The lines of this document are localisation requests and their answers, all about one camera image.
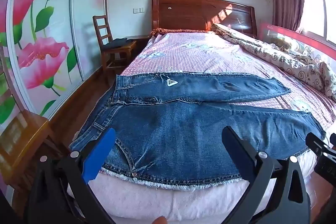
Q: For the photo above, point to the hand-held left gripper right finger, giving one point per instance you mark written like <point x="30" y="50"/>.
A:
<point x="236" y="150"/>

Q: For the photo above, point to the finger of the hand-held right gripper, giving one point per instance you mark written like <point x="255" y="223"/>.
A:
<point x="319" y="145"/>

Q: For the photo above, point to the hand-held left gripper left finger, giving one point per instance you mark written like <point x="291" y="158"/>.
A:
<point x="98" y="155"/>

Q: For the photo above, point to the blue denim pants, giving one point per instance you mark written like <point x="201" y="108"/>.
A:
<point x="183" y="129"/>

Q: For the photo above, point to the person's left hand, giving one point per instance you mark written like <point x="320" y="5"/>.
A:
<point x="160" y="220"/>

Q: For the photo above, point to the wooden stool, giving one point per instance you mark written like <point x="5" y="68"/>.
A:
<point x="26" y="134"/>

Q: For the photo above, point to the swirl patterned quilt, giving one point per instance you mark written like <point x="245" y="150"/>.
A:
<point x="275" y="56"/>

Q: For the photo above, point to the pink checked bed sheet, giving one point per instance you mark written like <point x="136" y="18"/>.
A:
<point x="197" y="53"/>

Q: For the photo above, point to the dark cloth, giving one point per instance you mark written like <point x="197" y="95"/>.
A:
<point x="118" y="43"/>

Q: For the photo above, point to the wooden chair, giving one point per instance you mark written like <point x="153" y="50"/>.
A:
<point x="105" y="29"/>

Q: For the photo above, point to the brown fringed bed mat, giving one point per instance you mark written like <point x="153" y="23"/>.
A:
<point x="178" y="29"/>

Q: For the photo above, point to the floral sliding door wardrobe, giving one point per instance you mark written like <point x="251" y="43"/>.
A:
<point x="39" y="29"/>

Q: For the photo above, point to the window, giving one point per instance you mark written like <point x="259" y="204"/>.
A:
<point x="323" y="3"/>

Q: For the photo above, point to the wooden headboard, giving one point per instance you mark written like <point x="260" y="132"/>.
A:
<point x="183" y="14"/>

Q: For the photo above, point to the red bed guard rail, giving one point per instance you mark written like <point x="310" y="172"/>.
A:
<point x="288" y="36"/>

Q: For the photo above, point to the white wall switch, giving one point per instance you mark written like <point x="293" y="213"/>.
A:
<point x="138" y="10"/>

